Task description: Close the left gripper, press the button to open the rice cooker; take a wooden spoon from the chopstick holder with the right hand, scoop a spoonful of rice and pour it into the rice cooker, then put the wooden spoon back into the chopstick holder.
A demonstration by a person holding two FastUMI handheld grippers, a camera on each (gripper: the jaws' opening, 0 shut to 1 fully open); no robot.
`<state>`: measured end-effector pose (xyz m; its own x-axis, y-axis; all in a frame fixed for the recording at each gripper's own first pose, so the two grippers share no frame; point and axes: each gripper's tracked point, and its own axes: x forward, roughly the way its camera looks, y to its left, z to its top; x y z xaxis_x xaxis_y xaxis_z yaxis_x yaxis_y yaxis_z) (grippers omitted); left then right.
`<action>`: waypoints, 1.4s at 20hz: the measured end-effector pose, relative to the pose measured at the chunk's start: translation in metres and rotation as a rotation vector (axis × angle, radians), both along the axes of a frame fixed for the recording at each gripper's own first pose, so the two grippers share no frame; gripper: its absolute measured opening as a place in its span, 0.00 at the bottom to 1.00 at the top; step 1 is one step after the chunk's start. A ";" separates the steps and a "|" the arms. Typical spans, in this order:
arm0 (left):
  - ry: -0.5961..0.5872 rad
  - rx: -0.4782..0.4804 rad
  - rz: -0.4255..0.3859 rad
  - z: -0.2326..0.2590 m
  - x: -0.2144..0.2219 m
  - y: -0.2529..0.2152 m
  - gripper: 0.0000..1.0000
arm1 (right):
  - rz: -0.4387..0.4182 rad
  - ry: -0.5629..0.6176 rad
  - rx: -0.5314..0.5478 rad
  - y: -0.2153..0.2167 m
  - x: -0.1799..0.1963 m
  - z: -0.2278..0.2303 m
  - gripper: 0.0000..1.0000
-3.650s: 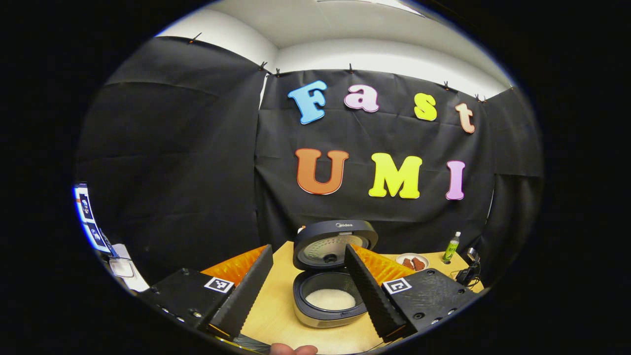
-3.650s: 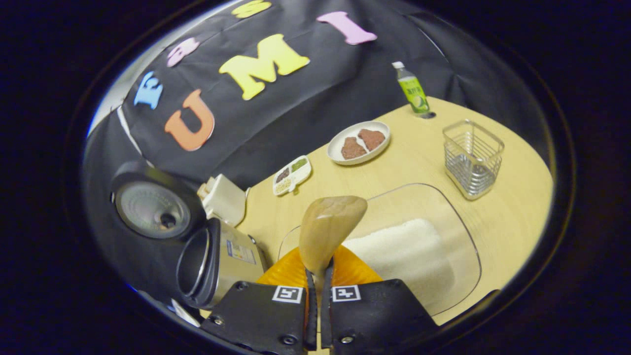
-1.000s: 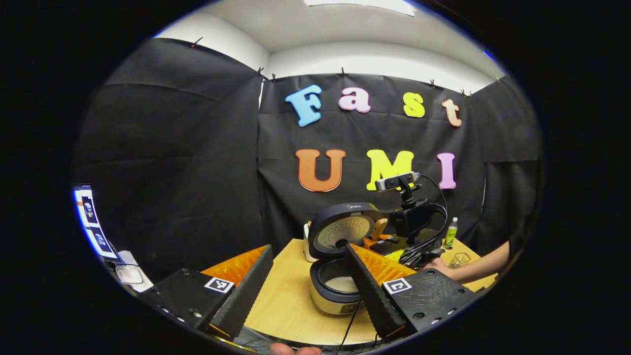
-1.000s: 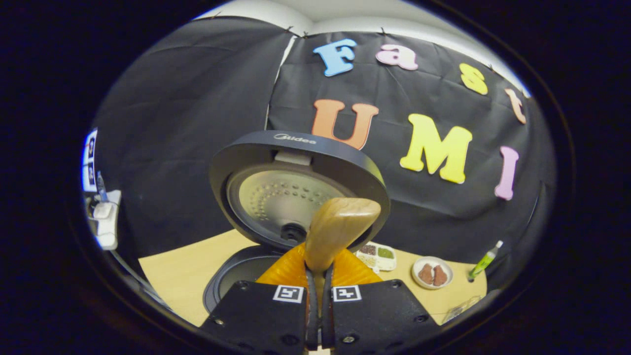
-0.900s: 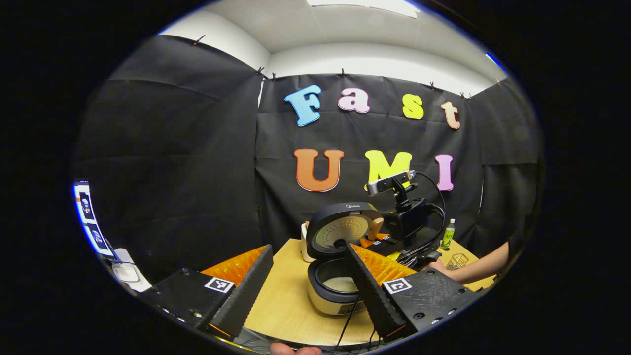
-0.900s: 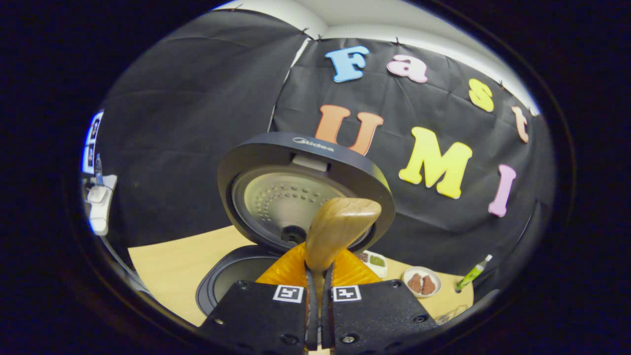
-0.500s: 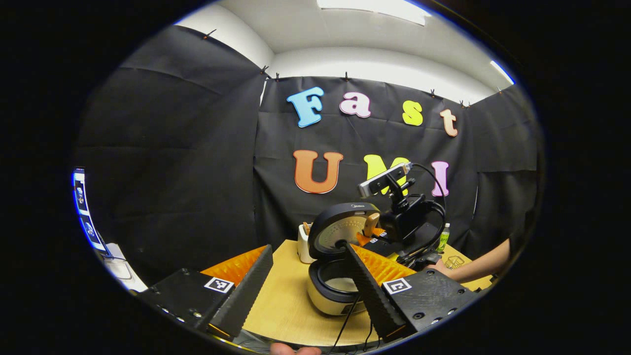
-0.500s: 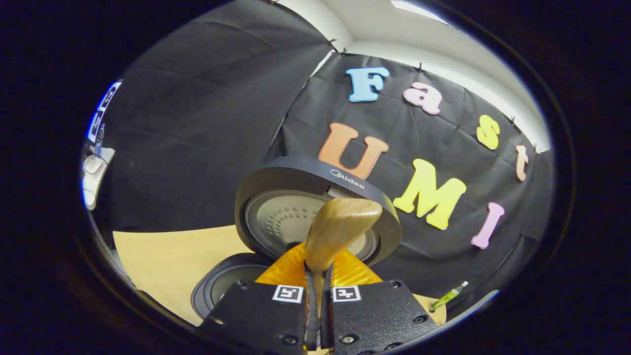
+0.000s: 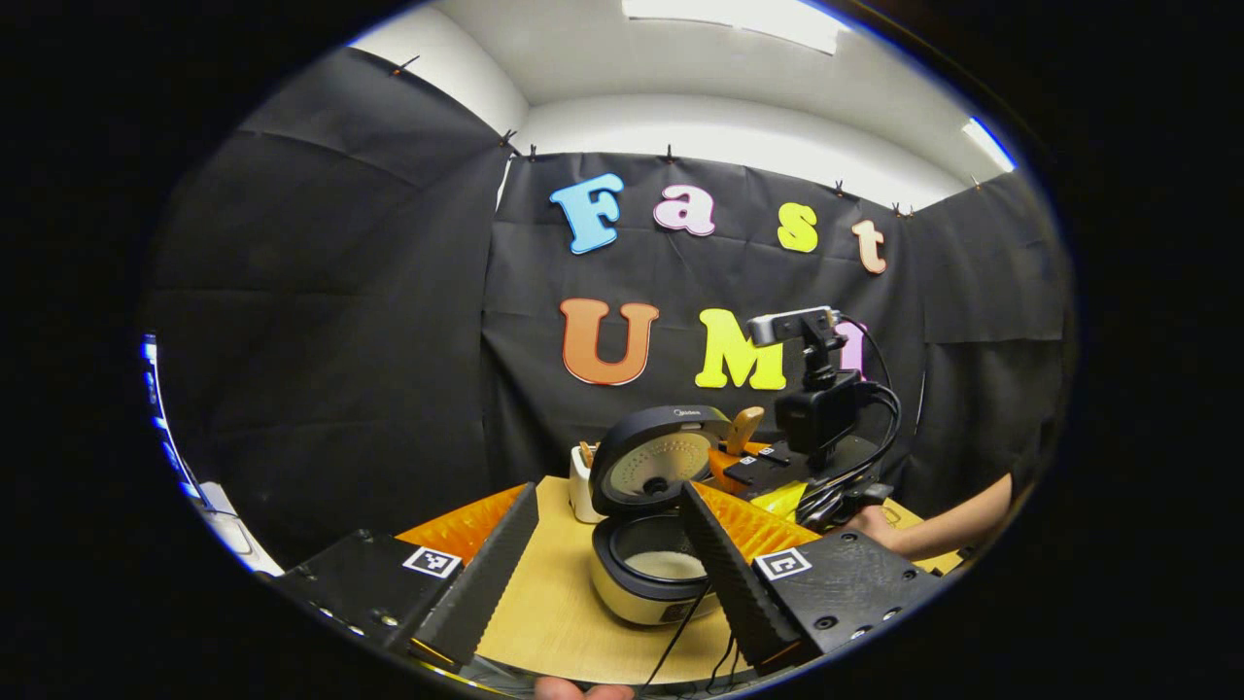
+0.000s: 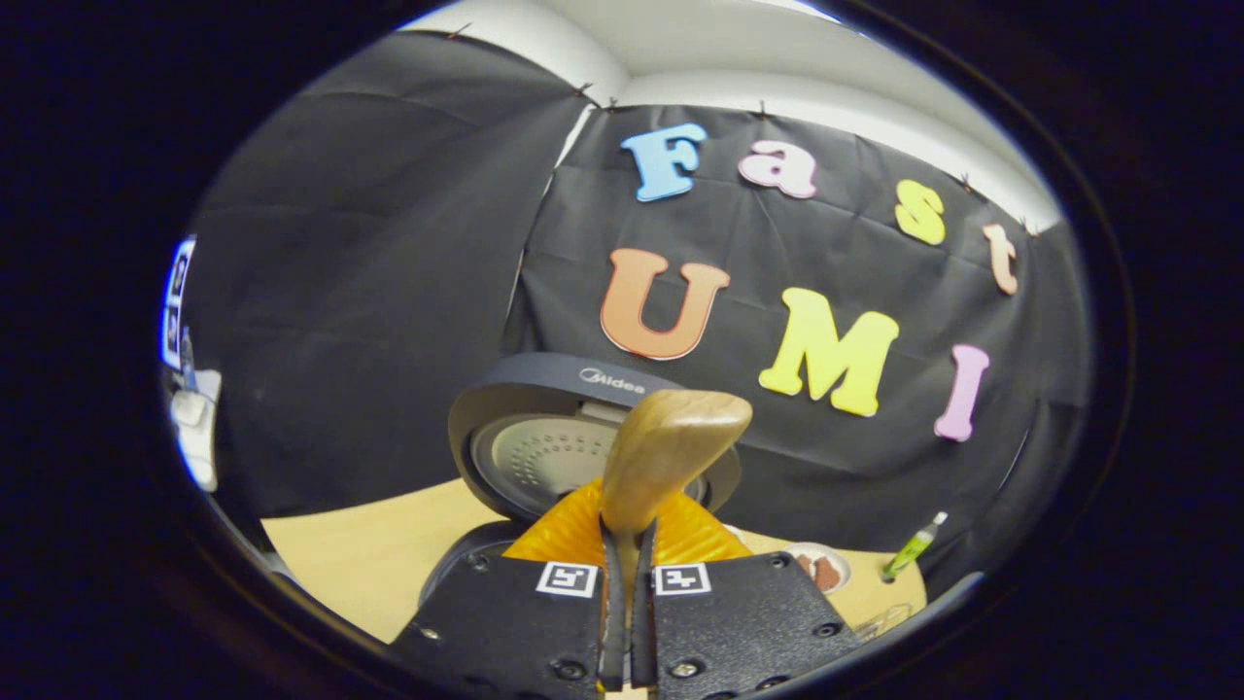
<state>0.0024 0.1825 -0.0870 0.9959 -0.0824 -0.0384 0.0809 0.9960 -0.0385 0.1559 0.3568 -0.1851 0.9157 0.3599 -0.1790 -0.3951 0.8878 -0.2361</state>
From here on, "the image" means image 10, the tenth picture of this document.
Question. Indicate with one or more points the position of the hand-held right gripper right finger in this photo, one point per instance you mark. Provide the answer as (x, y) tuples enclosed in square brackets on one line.
[(748, 622)]

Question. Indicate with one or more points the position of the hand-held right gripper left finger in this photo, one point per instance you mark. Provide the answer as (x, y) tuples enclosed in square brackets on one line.
[(505, 622)]

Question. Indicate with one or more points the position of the dark grey rice cooker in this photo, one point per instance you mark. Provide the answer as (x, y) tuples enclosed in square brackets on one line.
[(544, 457)]

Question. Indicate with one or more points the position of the wooden spoon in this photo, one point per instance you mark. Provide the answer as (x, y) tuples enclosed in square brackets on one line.
[(666, 447)]

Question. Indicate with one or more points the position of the brown meat piece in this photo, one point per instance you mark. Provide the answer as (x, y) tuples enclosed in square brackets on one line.
[(805, 564), (828, 574)]

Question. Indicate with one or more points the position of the white round plate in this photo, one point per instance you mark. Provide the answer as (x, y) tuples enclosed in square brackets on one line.
[(842, 569)]

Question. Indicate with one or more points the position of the green drink bottle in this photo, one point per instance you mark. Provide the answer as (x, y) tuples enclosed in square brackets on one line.
[(914, 549)]

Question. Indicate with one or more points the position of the black backdrop cloth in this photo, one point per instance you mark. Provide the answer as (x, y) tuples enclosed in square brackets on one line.
[(389, 292)]

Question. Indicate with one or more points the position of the white device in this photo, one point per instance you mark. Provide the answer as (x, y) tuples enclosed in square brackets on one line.
[(199, 428)]

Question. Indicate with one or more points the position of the row of black cloth clips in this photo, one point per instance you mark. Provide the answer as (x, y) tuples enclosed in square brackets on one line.
[(583, 89)]

